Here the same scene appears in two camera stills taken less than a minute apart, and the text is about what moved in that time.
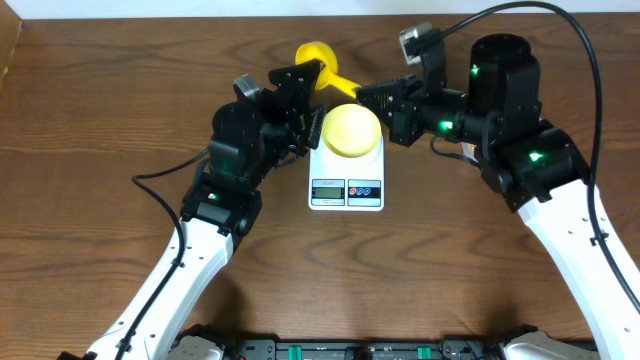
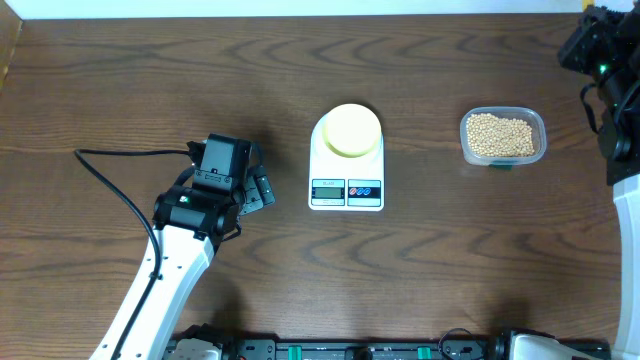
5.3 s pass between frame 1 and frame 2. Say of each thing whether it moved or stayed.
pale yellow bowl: stayed
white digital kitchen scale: stayed
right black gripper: moved
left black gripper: moved
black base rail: stayed
